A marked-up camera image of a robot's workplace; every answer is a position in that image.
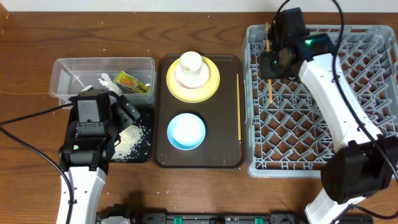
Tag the dark brown serving tray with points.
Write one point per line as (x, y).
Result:
(221, 147)

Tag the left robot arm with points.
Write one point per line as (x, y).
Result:
(81, 189)

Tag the green orange snack wrapper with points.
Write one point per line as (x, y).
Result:
(131, 83)

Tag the light blue bowl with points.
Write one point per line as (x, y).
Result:
(186, 131)

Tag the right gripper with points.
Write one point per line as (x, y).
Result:
(265, 71)

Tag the wooden chopstick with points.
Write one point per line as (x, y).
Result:
(269, 81)
(238, 107)

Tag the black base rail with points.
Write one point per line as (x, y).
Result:
(121, 213)

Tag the white rice pile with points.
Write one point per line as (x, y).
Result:
(135, 145)

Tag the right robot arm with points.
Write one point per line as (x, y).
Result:
(363, 161)

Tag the black plastic tray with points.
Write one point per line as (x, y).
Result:
(146, 124)

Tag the white paper cup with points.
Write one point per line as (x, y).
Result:
(190, 64)

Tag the pink bowl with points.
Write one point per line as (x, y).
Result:
(192, 80)

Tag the clear plastic waste bin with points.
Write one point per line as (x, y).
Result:
(72, 75)

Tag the yellow plate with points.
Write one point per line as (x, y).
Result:
(194, 95)

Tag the grey dishwasher rack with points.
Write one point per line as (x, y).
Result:
(290, 138)

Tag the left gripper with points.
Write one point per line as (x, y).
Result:
(127, 119)

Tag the white tissue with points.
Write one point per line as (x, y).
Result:
(107, 82)

